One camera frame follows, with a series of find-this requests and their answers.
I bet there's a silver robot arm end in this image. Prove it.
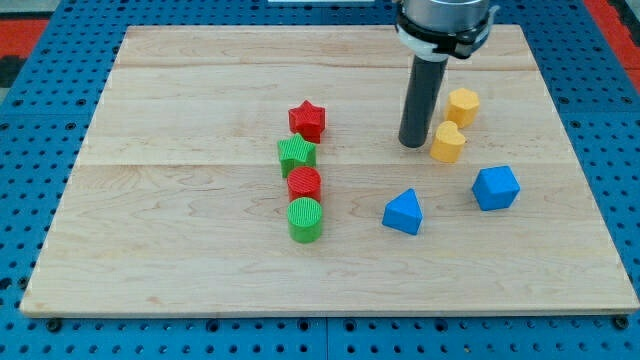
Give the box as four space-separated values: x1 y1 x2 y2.
395 0 500 62

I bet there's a red cylinder block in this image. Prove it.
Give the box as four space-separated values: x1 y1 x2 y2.
286 166 322 202

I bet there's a green star block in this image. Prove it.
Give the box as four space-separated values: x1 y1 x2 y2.
277 133 316 178

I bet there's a green cylinder block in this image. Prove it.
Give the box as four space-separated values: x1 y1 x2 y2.
287 197 323 244

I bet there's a red star block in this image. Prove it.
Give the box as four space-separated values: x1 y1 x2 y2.
288 100 326 144

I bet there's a blue triangle block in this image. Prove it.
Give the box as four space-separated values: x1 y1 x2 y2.
382 188 423 235

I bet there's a light wooden board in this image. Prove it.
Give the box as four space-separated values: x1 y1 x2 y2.
20 25 639 318

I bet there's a yellow heart block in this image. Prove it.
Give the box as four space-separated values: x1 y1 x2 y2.
429 121 466 163

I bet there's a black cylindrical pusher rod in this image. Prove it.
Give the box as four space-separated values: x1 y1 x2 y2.
398 56 447 148

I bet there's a yellow hexagon block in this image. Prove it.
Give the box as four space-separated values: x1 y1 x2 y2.
444 88 480 128

